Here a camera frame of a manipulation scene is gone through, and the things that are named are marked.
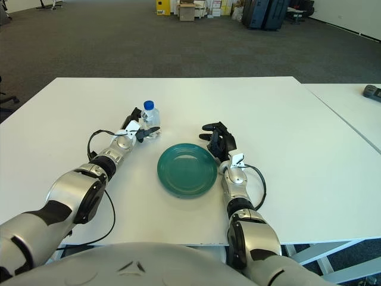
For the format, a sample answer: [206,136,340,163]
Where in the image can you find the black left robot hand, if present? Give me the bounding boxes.
[120,107,161,144]

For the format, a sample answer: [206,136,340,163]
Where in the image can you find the dark blue large case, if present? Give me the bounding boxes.
[261,0,289,30]
[241,0,267,29]

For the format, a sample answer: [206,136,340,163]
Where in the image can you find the black office chair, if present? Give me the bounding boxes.
[0,76,20,114]

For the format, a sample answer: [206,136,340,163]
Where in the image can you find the green round plate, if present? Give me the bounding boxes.
[157,143,218,200]

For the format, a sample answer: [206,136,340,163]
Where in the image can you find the yellow box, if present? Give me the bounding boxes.
[155,0,171,15]

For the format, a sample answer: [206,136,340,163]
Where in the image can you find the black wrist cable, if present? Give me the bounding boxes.
[242,163,266,209]
[87,129,120,161]

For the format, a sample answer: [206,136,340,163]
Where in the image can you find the distant desk legs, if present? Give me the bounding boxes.
[35,0,64,10]

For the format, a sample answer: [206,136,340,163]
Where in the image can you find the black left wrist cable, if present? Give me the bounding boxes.
[87,129,120,161]

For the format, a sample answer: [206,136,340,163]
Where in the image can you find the clear bottle blue cap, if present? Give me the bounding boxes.
[139,100,162,139]

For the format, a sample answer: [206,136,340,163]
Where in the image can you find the white storage boxes pile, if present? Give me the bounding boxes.
[195,0,232,17]

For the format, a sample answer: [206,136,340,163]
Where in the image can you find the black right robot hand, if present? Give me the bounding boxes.
[198,121,238,161]

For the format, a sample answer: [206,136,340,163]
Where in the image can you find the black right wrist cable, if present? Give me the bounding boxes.
[242,163,266,209]

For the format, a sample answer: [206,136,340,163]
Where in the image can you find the grey robot torso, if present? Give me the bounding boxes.
[0,241,257,286]

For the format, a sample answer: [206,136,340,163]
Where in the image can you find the black handheld device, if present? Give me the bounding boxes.
[362,84,381,104]

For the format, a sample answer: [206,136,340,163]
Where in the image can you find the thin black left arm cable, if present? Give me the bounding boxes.
[56,188,116,248]

